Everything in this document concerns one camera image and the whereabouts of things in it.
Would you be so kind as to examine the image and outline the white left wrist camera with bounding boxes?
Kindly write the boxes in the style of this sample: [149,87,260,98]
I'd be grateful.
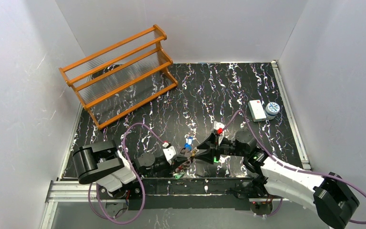
[162,141,177,165]

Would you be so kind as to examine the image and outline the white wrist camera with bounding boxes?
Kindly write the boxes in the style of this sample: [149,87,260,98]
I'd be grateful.
[213,121,225,145]
[162,141,177,165]

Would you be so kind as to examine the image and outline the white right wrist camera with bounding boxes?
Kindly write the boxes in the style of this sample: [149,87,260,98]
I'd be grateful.
[213,121,225,145]

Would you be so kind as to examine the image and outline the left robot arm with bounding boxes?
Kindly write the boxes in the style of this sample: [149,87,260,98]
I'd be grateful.
[71,140,193,197]

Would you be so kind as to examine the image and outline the white green small box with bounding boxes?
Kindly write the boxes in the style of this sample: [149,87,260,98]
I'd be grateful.
[248,100,266,122]

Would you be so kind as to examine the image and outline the orange wooden shelf rack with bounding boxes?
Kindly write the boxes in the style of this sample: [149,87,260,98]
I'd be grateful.
[59,24,178,129]

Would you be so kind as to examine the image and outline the blue white round tin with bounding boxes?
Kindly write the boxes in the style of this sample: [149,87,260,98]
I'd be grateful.
[264,102,280,120]

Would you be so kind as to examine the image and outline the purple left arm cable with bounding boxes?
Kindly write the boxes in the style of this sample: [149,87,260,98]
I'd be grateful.
[87,122,169,226]

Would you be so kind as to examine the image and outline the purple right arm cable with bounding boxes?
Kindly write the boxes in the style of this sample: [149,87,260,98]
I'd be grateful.
[222,109,366,226]

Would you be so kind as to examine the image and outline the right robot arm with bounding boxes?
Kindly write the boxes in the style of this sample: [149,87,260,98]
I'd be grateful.
[195,129,360,229]

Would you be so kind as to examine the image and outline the green key tag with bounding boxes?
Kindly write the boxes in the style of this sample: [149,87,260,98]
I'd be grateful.
[173,172,184,179]

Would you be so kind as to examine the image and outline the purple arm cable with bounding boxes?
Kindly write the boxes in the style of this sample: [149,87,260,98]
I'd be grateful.
[222,109,366,226]
[87,122,169,226]

